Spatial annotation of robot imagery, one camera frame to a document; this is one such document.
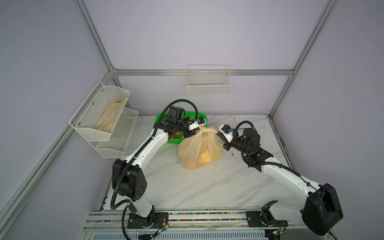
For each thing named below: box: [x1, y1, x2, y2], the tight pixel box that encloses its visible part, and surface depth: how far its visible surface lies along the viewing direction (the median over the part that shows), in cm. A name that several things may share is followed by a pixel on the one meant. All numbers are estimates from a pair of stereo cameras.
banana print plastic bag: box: [178, 126, 223, 170], surface depth 86 cm
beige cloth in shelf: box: [93, 96, 128, 134], surface depth 81 cm
